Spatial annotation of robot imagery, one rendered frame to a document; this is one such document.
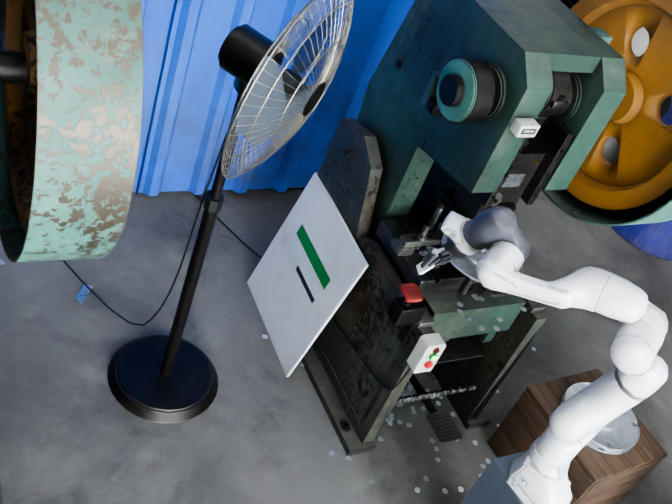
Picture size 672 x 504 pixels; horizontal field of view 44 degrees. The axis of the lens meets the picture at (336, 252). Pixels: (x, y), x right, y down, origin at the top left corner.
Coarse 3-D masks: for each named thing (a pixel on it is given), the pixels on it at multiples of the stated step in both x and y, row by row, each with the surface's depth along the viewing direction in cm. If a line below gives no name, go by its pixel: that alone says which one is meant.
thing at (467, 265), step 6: (444, 234) 274; (444, 240) 272; (480, 252) 272; (486, 252) 273; (462, 258) 268; (468, 258) 269; (474, 258) 269; (480, 258) 270; (456, 264) 264; (462, 264) 265; (468, 264) 266; (474, 264) 268; (522, 264) 275; (462, 270) 263; (468, 270) 264; (474, 270) 265; (522, 270) 273; (468, 276) 262; (474, 276) 263
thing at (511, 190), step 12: (528, 144) 256; (528, 156) 252; (540, 156) 254; (516, 168) 254; (528, 168) 256; (516, 180) 258; (528, 180) 261; (456, 192) 270; (468, 192) 265; (504, 192) 260; (516, 192) 263; (468, 204) 266; (480, 204) 260; (492, 204) 260; (504, 204) 263; (468, 216) 266
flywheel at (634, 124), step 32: (608, 0) 262; (640, 0) 252; (608, 32) 267; (640, 64) 257; (640, 96) 257; (608, 128) 270; (640, 128) 259; (640, 160) 260; (576, 192) 279; (608, 192) 267; (640, 192) 256
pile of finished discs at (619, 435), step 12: (576, 384) 302; (588, 384) 304; (564, 396) 297; (612, 420) 293; (624, 420) 296; (636, 420) 298; (600, 432) 288; (612, 432) 290; (624, 432) 292; (636, 432) 293; (588, 444) 285; (600, 444) 283; (612, 444) 285; (624, 444) 287
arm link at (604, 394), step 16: (592, 384) 225; (608, 384) 218; (576, 400) 225; (592, 400) 222; (608, 400) 219; (624, 400) 216; (560, 416) 224; (576, 416) 222; (592, 416) 222; (608, 416) 221; (560, 432) 224; (576, 432) 222; (592, 432) 225
